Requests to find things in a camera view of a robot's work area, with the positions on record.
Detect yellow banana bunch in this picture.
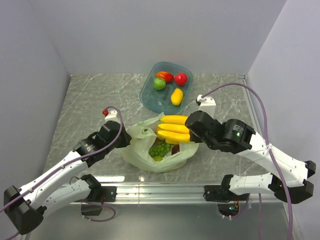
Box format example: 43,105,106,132
156,115,191,143

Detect pale green plastic bag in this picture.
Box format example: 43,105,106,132
119,113,199,173

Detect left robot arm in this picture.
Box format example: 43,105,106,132
2,120,131,235

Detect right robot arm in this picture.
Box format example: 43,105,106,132
185,110,316,204

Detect dark red fruit in bag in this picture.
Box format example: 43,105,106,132
171,144,180,155

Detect green fruit in bag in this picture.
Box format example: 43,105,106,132
153,156,163,162

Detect green round fruit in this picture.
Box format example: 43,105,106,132
153,77,166,91

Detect yellow mango in tray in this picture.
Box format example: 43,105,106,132
170,88,184,106

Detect green grape bunch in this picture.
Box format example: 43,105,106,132
148,141,172,158

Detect teal plastic tray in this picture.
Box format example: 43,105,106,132
139,61,193,115

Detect red apple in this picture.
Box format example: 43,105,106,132
174,72,188,87

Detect red orange mango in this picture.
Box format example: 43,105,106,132
156,71,175,83

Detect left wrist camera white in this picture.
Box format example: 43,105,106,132
102,108,121,123

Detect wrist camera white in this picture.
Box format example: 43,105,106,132
196,94,216,118
102,108,121,123

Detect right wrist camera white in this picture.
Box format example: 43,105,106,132
196,94,216,118

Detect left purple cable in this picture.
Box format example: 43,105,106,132
0,105,124,240

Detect purple cable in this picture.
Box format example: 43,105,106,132
202,82,295,240
0,105,124,240

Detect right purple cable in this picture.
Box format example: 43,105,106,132
202,82,295,240

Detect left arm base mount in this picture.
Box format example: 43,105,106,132
76,186,117,223

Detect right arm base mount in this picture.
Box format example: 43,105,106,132
203,174,250,221

